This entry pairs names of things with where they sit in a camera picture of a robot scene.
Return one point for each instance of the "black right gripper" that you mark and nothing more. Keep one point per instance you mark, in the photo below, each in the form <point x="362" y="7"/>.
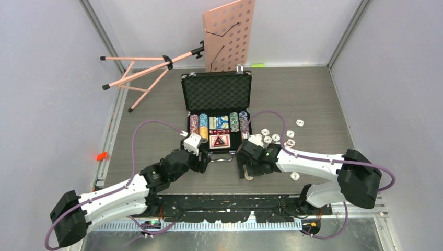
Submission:
<point x="241" y="162"/>

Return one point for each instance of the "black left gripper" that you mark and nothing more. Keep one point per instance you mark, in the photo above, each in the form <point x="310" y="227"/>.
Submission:
<point x="199" y="166"/>

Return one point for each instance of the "blue playing card deck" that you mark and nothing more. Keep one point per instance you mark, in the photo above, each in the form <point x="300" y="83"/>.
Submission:
<point x="218" y="122"/>

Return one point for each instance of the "red white chip stack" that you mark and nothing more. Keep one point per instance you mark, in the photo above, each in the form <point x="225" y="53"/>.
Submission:
<point x="194" y="123"/>

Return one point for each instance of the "black poker set case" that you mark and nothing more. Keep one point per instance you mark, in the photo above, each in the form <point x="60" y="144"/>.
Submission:
<point x="218" y="94"/>

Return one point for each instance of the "white poker chip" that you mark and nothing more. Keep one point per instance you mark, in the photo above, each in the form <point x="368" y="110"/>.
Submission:
<point x="265" y="132"/>
<point x="290" y="133"/>
<point x="267" y="139"/>
<point x="299" y="123"/>
<point x="275" y="137"/>

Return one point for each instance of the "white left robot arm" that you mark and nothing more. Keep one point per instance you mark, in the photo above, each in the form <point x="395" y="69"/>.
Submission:
<point x="76" y="215"/>

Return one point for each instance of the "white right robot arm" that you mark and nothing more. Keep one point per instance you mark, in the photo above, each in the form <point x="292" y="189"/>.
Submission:
<point x="349" y="177"/>

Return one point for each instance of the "yellow poker chip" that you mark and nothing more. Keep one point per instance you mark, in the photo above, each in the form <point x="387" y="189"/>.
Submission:
<point x="248" y="177"/>

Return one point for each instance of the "red playing card deck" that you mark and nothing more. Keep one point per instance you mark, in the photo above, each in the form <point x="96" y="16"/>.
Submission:
<point x="220" y="141"/>

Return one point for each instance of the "blue yellow chip stack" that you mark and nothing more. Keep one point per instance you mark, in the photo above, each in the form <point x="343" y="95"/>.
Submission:
<point x="203" y="127"/>

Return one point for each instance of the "green white chip stack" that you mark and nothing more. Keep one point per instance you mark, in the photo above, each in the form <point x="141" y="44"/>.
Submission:
<point x="234" y="122"/>

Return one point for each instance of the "blue red chip stack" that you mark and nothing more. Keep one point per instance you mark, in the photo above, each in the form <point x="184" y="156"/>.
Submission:
<point x="243" y="124"/>

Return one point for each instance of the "orange clip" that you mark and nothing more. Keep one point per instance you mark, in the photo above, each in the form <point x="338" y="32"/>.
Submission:
<point x="100" y="157"/>

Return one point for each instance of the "pink music stand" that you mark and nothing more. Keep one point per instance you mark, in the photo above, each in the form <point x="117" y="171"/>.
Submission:
<point x="224" y="46"/>

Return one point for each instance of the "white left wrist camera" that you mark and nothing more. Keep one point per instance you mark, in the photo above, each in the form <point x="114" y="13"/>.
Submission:
<point x="191" y="142"/>

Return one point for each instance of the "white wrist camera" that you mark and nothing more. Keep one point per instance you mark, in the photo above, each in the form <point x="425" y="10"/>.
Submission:
<point x="191" y="142"/>
<point x="256" y="139"/>

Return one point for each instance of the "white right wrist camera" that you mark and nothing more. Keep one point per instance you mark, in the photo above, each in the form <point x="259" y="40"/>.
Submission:
<point x="256" y="139"/>

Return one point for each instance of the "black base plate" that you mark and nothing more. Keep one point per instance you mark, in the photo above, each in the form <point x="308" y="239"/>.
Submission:
<point x="271" y="208"/>

